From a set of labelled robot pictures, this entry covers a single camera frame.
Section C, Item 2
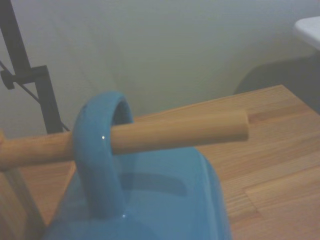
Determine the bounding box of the blue enamel mug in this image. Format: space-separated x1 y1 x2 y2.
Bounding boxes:
40 90 235 240

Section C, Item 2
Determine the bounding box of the wooden mug tree black base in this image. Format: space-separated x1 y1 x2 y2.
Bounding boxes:
0 109 250 240

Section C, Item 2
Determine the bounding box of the white rounded furniture edge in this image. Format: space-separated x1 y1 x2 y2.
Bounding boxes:
294 15 320 51

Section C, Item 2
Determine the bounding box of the black camera stand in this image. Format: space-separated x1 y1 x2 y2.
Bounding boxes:
0 0 71 135

